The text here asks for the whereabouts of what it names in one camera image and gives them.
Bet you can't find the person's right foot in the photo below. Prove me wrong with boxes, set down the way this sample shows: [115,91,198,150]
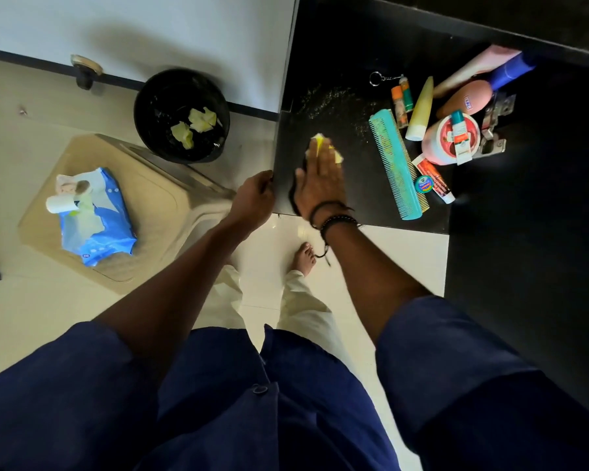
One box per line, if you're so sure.
[291,241,318,278]

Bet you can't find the navy blue shirt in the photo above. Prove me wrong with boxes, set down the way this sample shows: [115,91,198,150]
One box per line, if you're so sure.
[0,296,589,471]

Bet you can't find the person's right forearm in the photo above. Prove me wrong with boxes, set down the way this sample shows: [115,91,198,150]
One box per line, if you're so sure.
[323,220,433,344]

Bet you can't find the round metal door knob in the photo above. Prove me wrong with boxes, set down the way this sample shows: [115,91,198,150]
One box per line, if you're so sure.
[70,54,104,92]

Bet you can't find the silver cabinet hinge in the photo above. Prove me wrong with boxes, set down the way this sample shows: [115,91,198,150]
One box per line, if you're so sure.
[473,92,517,160]

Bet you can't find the person's right hand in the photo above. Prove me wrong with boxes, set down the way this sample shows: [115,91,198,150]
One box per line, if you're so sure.
[294,137,349,222]

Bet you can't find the crumpled yellow wipe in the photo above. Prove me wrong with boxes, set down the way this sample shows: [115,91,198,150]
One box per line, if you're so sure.
[170,120,195,150]
[187,106,223,134]

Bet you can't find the yellow makeup sponge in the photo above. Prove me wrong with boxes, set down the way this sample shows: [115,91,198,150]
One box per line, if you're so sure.
[404,75,435,143]

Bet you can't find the pink lotion bottle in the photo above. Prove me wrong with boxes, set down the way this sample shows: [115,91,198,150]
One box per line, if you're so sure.
[433,44,521,99]

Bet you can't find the black waste bin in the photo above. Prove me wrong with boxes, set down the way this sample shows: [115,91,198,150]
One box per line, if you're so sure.
[133,67,231,165]

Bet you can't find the blue wipes packet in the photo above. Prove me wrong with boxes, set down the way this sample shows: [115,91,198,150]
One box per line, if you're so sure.
[58,167,138,268]

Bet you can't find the yellow patterned comb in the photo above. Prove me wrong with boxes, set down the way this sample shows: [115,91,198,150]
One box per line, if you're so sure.
[397,156,431,214]

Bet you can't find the yellow cleaning wipe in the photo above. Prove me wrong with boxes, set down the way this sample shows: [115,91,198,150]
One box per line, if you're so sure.
[305,133,344,165]

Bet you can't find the small white roll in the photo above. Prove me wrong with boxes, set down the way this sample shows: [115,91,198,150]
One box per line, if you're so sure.
[45,193,79,215]

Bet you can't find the small green bottle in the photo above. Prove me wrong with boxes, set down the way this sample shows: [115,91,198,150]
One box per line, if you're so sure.
[368,71,415,113]

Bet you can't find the black thread bracelet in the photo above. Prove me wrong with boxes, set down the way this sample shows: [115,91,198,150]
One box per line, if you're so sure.
[309,200,354,266]

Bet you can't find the person's left hand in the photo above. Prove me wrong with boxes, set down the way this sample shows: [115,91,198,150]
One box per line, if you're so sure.
[225,169,276,236]

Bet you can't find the black shelf board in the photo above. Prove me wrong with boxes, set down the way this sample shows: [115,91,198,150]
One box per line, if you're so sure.
[353,0,589,69]

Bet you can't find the orange lip balm stick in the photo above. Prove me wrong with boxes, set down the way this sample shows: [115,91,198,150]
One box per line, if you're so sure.
[391,85,410,130]

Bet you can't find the white cabinet door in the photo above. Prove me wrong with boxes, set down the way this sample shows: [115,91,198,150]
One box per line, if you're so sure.
[0,0,298,113]

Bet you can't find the teal comb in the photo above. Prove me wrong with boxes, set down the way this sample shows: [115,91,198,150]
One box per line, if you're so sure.
[368,108,424,221]

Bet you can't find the black bead bracelet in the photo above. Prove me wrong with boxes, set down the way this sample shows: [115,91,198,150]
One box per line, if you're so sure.
[319,214,359,241]

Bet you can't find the person's left forearm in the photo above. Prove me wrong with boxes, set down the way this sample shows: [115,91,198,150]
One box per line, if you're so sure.
[93,218,246,374]

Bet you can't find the beige plastic stool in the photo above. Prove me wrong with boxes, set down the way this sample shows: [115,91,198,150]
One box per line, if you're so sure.
[18,133,236,296]

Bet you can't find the black cabinet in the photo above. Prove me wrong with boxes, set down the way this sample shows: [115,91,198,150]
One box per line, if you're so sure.
[273,0,589,423]

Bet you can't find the white tube with teal cap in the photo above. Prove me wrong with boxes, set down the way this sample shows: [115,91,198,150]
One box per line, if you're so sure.
[450,110,474,166]

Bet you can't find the red cream jar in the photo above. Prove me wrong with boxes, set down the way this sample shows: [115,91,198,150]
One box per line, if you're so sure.
[421,112,482,166]

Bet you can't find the pink makeup sponge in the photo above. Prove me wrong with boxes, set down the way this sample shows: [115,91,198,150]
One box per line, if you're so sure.
[435,79,494,120]

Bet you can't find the red tube with white cap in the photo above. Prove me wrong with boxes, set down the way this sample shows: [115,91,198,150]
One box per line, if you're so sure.
[411,154,456,205]

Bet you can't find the blue lotion bottle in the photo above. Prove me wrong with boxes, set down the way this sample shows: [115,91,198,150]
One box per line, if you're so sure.
[488,52,539,92]

